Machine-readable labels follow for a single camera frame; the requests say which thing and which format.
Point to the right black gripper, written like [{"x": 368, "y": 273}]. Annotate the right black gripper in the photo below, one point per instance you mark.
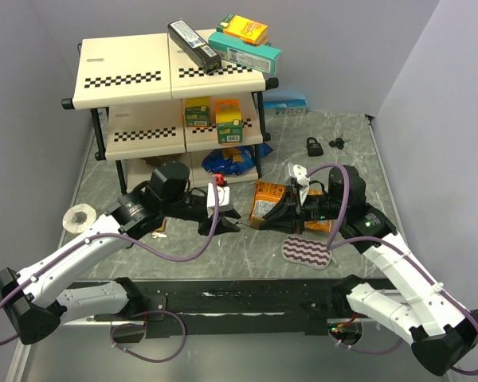
[{"x": 288, "y": 216}]

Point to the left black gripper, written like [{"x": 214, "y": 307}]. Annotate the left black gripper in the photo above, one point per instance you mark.
[{"x": 226, "y": 226}]

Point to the black Kaijing padlock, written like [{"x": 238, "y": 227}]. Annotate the black Kaijing padlock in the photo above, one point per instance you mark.
[{"x": 313, "y": 147}]

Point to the black key bunch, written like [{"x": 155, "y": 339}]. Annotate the black key bunch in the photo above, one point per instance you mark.
[{"x": 338, "y": 143}]

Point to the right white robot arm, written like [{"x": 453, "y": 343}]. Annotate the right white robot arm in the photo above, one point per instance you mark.
[{"x": 441, "y": 332}]

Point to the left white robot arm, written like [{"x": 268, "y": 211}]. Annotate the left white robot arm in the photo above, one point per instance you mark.
[{"x": 39, "y": 298}]

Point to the silver key on table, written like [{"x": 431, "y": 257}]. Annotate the silver key on table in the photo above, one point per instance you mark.
[{"x": 158, "y": 235}]

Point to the orange kettle chip bag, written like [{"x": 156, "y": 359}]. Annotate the orange kettle chip bag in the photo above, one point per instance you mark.
[{"x": 266, "y": 196}]

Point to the purple wavy sponge pad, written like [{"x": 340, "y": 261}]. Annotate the purple wavy sponge pad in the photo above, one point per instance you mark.
[{"x": 310, "y": 253}]

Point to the blue chip bag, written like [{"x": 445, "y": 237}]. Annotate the blue chip bag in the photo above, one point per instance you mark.
[{"x": 234, "y": 161}]

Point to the large brass long-shackle padlock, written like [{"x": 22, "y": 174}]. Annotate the large brass long-shackle padlock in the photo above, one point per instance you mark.
[{"x": 162, "y": 227}]

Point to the green yellow box right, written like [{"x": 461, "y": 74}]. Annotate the green yellow box right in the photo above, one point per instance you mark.
[{"x": 228, "y": 119}]

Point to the green yellow box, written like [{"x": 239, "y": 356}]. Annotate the green yellow box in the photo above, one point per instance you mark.
[
  {"x": 197, "y": 112},
  {"x": 228, "y": 119}
]

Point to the blue white toothpaste box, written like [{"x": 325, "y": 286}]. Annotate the blue white toothpaste box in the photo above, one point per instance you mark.
[{"x": 285, "y": 107}]

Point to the green yellow box left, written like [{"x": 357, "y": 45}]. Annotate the green yellow box left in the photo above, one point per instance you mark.
[{"x": 197, "y": 112}]

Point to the beige checkered three-tier shelf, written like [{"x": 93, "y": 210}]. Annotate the beige checkered three-tier shelf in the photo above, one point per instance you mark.
[{"x": 136, "y": 88}]

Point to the clear tape roll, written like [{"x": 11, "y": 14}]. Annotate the clear tape roll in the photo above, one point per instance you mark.
[{"x": 79, "y": 218}]

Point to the teal toothpaste box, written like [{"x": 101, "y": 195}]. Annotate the teal toothpaste box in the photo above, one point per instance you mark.
[{"x": 263, "y": 58}]

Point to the orange yellow snack box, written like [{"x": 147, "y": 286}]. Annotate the orange yellow snack box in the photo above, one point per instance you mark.
[{"x": 250, "y": 31}]

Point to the long black box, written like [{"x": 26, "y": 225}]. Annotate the long black box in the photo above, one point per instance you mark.
[{"x": 194, "y": 46}]

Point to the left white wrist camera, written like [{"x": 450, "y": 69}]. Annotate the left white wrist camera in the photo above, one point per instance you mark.
[{"x": 218, "y": 197}]

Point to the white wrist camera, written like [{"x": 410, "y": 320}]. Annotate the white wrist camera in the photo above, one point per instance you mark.
[
  {"x": 218, "y": 197},
  {"x": 299, "y": 175}
]

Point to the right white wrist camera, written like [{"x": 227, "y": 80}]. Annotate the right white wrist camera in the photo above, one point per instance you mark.
[{"x": 299, "y": 175}]

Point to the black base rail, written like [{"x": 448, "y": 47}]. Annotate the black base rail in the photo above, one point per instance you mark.
[{"x": 237, "y": 306}]

